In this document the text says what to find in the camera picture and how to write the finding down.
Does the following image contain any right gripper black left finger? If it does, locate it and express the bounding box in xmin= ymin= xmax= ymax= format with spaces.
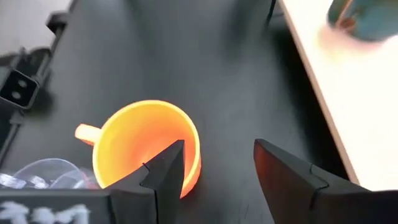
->
xmin=105 ymin=139 xmax=187 ymax=224

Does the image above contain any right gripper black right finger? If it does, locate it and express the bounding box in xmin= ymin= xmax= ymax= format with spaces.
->
xmin=253 ymin=138 xmax=398 ymax=224

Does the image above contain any orange plastic mug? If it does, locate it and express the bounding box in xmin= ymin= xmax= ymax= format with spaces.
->
xmin=74 ymin=99 xmax=202 ymax=199

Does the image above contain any teal brown glazed ceramic mug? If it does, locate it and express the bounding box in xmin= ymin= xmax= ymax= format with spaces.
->
xmin=326 ymin=0 xmax=398 ymax=43

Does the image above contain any black table-level camera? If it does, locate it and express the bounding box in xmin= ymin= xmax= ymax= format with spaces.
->
xmin=0 ymin=68 xmax=40 ymax=110

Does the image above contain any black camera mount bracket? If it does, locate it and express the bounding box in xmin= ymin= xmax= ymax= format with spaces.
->
xmin=0 ymin=11 xmax=68 ymax=158

